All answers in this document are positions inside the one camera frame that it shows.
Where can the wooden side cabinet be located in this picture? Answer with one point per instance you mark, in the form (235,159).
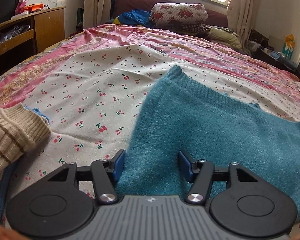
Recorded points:
(42,29)

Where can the teal fuzzy sweater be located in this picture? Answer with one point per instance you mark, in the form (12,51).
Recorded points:
(181,114)

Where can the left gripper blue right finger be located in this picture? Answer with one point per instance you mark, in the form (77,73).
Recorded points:
(199,173)

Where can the left beige curtain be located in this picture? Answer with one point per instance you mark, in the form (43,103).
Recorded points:
(95,12)

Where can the blue clothing pile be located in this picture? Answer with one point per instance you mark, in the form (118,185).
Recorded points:
(134,18)

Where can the right beige curtain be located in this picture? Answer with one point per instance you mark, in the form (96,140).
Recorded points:
(241,15)

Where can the red floral rolled quilt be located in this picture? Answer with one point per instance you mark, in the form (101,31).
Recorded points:
(176,14)

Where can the beige curtain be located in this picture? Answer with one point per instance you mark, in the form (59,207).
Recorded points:
(241,15)
(95,12)

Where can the maroon sofa bench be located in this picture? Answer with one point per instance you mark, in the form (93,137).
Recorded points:
(120,6)

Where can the beige brown striped sweater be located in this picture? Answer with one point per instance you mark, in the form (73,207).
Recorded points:
(21,130)

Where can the dark nightstand with clutter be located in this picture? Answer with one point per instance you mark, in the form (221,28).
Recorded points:
(259,49)

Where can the pink cherry print bedsheet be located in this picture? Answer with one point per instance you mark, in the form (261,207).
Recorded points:
(92,86)

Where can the olive yellow pillow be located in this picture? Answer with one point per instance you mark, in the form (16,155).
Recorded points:
(224,36)

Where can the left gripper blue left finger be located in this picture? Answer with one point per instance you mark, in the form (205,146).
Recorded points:
(105,175)

